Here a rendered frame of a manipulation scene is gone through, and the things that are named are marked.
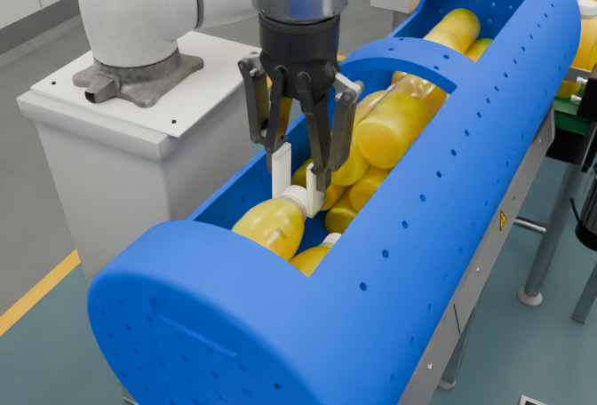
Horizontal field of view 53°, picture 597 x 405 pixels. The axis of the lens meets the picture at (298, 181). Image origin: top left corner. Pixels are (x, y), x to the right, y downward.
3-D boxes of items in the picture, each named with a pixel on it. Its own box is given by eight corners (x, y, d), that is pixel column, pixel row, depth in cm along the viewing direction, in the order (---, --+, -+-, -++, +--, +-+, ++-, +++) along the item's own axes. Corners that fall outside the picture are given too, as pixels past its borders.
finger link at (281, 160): (277, 156, 65) (271, 154, 65) (277, 205, 69) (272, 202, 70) (291, 143, 67) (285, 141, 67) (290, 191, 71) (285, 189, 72)
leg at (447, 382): (432, 385, 175) (470, 228, 136) (439, 370, 179) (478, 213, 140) (451, 394, 173) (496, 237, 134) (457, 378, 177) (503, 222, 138)
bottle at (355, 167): (370, 167, 73) (426, 99, 85) (326, 131, 73) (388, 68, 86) (344, 198, 78) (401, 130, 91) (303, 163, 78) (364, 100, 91)
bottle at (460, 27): (457, -2, 106) (417, 38, 93) (489, 22, 105) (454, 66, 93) (436, 28, 111) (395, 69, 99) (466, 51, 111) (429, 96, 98)
